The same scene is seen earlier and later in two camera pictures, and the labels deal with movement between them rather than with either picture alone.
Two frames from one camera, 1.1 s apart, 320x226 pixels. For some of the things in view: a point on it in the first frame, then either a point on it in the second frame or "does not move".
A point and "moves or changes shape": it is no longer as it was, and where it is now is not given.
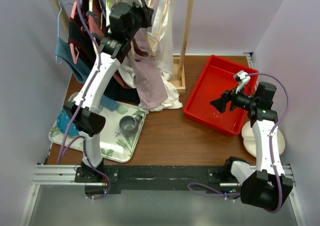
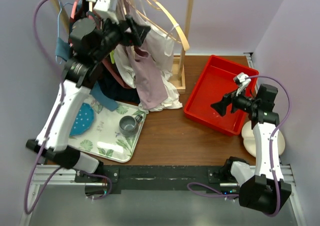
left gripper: (146, 12) → (136, 35)
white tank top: (164, 48) moves or changes shape
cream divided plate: (249, 142) does not move
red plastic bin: (215, 77) does not move
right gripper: (220, 104) does not move
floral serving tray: (114, 144) does not move
